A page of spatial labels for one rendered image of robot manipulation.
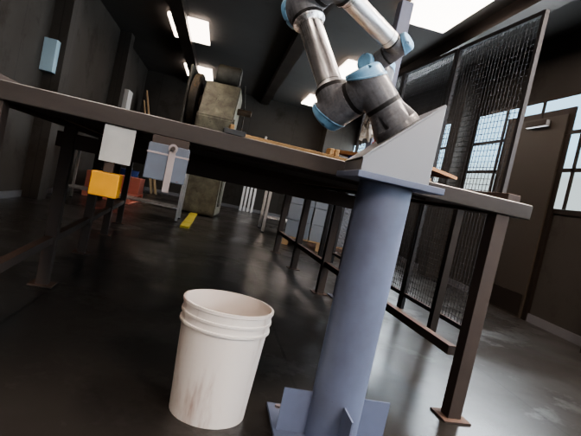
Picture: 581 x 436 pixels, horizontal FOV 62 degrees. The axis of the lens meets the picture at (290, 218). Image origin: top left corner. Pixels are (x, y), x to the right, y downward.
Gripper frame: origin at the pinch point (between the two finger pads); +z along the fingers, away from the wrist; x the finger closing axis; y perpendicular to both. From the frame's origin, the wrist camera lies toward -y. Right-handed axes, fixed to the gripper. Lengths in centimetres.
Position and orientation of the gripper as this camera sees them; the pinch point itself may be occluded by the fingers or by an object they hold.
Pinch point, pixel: (361, 144)
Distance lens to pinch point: 208.5
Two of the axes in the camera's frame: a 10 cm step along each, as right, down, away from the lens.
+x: -0.9, -0.7, 9.9
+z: -2.3, 9.7, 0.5
